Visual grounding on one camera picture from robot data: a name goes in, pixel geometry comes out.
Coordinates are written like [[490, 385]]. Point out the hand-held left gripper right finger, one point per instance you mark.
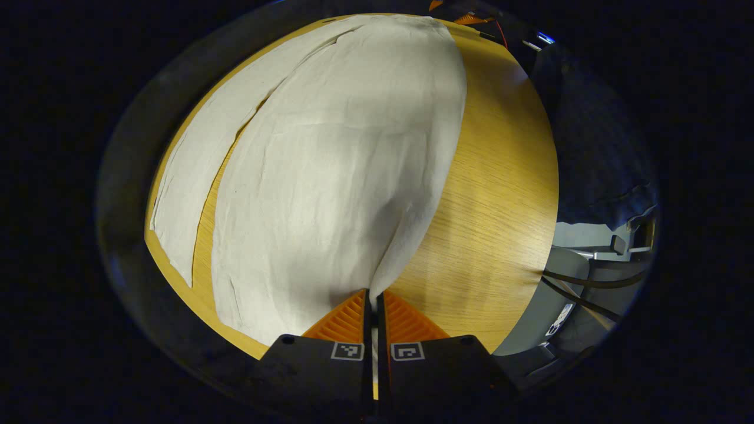
[[439, 377]]

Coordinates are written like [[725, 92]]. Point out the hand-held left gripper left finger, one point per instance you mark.
[[321, 377]]

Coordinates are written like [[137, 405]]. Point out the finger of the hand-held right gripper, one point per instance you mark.
[[471, 19]]

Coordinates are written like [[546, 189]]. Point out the white jeans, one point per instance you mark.
[[330, 176]]

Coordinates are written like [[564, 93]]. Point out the grey metal frame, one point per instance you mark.
[[618, 247]]

